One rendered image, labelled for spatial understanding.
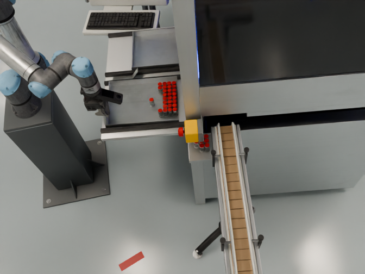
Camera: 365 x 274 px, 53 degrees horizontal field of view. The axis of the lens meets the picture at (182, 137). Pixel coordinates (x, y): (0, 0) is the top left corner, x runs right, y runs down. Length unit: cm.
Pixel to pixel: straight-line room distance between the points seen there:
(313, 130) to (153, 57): 88
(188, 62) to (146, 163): 144
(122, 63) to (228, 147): 76
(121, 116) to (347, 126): 105
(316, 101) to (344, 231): 114
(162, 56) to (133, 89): 25
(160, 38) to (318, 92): 93
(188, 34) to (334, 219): 170
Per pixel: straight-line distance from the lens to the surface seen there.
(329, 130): 183
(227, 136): 160
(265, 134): 174
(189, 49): 124
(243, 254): 141
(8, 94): 195
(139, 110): 177
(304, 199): 254
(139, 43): 207
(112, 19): 233
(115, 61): 201
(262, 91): 146
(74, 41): 355
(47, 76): 153
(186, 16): 115
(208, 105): 149
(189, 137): 151
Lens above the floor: 230
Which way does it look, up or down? 59 degrees down
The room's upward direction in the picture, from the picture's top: 8 degrees counter-clockwise
